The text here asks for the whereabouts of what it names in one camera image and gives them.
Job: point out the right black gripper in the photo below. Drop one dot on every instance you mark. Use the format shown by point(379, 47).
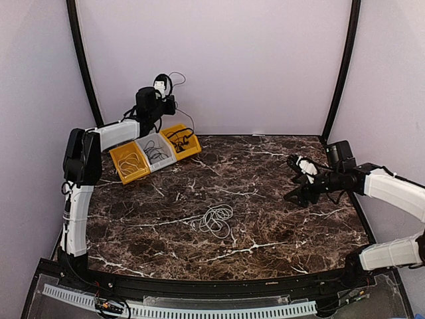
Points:
point(301, 192)

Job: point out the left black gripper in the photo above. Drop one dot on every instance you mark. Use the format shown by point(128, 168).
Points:
point(172, 108)

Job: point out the yellow plastic bin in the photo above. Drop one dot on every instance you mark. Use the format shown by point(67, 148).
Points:
point(183, 141)
point(129, 162)

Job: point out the grey plastic bin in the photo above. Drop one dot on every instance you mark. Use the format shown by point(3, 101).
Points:
point(157, 151)

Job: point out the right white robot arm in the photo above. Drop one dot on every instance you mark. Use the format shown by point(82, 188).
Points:
point(343, 174)

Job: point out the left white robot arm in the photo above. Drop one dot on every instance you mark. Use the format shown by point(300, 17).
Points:
point(82, 163)

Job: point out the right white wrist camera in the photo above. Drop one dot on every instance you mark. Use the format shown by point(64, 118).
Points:
point(302, 165)

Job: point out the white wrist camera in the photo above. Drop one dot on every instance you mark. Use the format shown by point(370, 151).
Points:
point(164, 85)
point(302, 165)

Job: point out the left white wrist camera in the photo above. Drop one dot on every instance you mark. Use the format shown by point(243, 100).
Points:
point(164, 85)

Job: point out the black front rail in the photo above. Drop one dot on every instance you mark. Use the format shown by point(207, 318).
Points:
point(323, 285)

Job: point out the left black frame post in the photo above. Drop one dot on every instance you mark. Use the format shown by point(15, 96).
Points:
point(71, 7)

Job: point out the black frame post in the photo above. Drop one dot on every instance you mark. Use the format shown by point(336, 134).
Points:
point(71, 7)
point(343, 70)

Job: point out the right black frame post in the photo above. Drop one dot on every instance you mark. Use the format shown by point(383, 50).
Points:
point(343, 70)

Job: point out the white slotted cable duct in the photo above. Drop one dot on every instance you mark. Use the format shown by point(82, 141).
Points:
point(179, 308)

